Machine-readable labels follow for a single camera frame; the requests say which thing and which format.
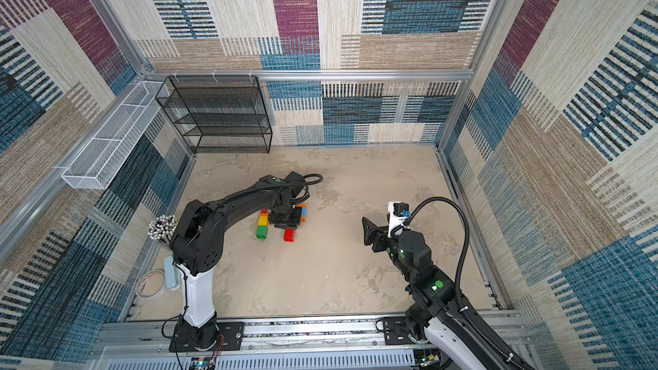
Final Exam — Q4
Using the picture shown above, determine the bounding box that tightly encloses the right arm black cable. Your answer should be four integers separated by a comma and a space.
403, 196, 531, 370

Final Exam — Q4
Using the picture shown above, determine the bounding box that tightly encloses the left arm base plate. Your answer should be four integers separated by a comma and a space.
169, 320, 245, 353

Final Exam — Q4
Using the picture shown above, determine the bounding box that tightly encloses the white wire mesh basket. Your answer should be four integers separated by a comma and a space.
61, 82, 161, 190

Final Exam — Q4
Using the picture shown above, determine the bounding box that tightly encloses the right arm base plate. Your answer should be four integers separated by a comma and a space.
375, 316, 416, 346

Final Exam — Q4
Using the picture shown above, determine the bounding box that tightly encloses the light blue small object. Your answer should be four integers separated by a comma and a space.
163, 255, 181, 291

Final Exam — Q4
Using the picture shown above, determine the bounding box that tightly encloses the dark green lego brick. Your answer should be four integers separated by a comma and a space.
256, 225, 268, 240

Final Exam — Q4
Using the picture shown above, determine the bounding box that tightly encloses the cup of pens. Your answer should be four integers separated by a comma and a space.
147, 215, 178, 245

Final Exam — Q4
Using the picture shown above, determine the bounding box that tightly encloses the white cable duct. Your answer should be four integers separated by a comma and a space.
106, 349, 416, 369

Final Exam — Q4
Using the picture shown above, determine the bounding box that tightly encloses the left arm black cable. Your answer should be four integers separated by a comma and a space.
225, 173, 325, 207

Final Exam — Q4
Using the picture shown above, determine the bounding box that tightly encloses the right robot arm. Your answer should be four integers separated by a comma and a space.
362, 218, 532, 369

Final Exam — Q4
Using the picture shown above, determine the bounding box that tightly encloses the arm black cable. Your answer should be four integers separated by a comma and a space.
403, 196, 531, 370
225, 173, 325, 207

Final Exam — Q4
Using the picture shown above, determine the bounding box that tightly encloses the circuit board with leds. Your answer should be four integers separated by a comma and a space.
412, 349, 442, 370

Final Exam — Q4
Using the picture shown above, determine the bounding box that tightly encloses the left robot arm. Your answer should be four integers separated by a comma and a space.
170, 171, 323, 329

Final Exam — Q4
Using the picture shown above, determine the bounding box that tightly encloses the black wire mesh shelf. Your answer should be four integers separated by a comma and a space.
156, 75, 272, 154

